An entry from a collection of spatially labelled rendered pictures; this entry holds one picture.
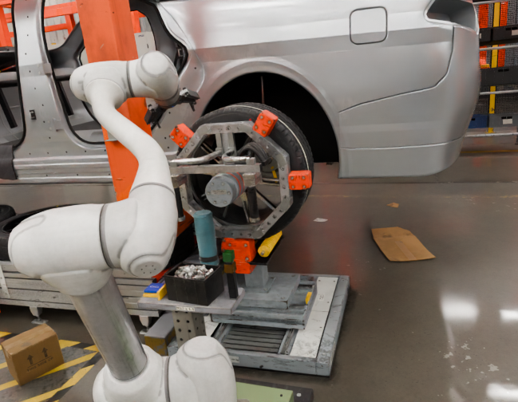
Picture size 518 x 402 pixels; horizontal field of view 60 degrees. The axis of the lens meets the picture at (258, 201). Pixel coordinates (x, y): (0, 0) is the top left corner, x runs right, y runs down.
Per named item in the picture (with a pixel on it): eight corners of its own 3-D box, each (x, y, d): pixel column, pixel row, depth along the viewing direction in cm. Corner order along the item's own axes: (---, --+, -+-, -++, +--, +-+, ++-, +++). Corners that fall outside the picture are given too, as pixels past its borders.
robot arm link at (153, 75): (179, 67, 136) (135, 70, 135) (171, 41, 121) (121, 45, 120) (181, 101, 135) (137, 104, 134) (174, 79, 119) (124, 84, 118)
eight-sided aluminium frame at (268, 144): (296, 234, 212) (286, 117, 195) (293, 240, 206) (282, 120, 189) (191, 232, 228) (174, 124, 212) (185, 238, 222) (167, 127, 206)
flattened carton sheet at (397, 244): (407, 229, 351) (407, 225, 350) (435, 258, 298) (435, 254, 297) (369, 233, 351) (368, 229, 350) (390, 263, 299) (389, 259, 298)
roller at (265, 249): (283, 235, 238) (282, 225, 236) (268, 259, 211) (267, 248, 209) (273, 234, 239) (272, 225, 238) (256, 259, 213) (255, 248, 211)
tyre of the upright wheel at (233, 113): (235, 244, 252) (339, 191, 225) (219, 262, 231) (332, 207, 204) (171, 142, 244) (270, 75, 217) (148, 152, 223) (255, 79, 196)
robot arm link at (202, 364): (239, 422, 129) (230, 356, 122) (175, 430, 128) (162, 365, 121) (237, 383, 144) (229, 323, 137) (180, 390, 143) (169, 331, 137)
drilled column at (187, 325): (213, 375, 210) (200, 295, 198) (204, 390, 201) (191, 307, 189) (194, 372, 213) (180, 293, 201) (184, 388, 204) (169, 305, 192)
